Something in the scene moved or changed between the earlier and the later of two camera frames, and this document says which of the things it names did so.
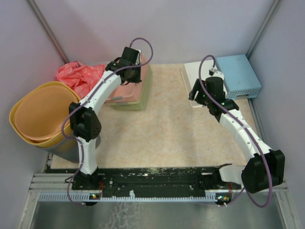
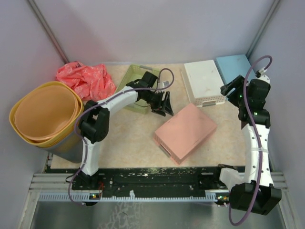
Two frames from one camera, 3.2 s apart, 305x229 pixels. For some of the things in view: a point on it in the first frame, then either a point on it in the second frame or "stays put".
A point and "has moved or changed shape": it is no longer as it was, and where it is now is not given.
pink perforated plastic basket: x=131 y=92 has moved or changed shape
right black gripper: x=193 y=93 to x=238 y=84
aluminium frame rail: x=50 y=182 stays put
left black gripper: x=137 y=79 to x=167 y=107
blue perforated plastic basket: x=240 y=80 stays put
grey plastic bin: x=67 y=149 stays put
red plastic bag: x=80 y=76 stays put
